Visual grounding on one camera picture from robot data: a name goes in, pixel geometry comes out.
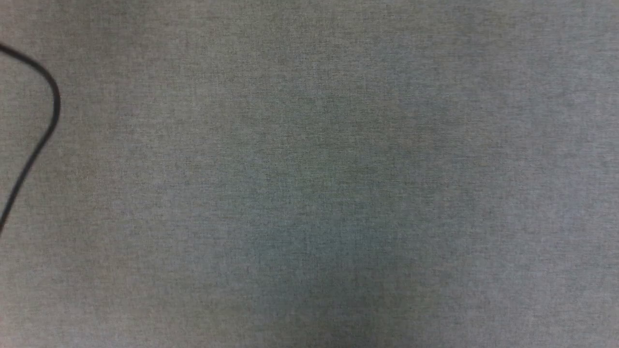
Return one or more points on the grey fabric sofa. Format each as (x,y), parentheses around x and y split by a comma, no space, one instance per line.
(338,169)

